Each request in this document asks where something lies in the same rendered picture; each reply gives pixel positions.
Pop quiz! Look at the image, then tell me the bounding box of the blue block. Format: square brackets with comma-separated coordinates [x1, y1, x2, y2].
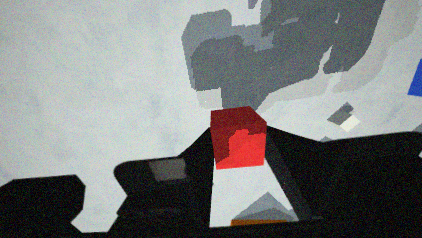
[407, 59, 422, 96]

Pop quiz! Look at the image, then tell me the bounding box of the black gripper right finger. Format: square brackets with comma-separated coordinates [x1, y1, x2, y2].
[265, 125, 422, 221]

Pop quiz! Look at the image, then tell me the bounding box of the red block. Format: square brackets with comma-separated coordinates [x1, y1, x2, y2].
[210, 106, 267, 170]

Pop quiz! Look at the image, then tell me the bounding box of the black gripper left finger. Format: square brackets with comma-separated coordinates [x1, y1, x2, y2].
[114, 127, 214, 228]

